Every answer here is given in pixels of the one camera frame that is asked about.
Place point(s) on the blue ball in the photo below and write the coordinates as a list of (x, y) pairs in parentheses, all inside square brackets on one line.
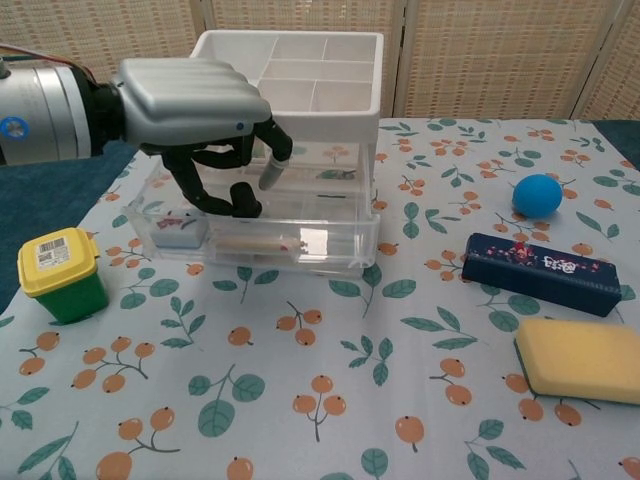
[(537, 196)]

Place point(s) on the dark blue rectangular box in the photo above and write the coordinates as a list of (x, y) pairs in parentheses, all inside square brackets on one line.
[(540, 272)]

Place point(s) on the white drawer organizer box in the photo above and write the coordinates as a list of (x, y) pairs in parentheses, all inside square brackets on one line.
[(325, 117)]

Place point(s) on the clear plastic drawer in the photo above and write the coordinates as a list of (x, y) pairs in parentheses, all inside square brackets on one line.
[(330, 240)]

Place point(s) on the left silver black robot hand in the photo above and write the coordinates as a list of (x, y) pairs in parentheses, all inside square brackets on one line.
[(190, 100)]

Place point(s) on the green container with yellow lid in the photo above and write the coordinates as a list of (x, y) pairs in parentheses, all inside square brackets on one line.
[(60, 275)]

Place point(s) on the floral patterned tablecloth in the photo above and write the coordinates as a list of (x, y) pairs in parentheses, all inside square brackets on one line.
[(300, 410)]

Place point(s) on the bamboo folding screen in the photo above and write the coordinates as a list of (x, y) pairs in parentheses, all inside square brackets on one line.
[(500, 55)]

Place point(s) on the yellow sponge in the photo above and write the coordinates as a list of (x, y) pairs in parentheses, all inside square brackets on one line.
[(585, 360)]

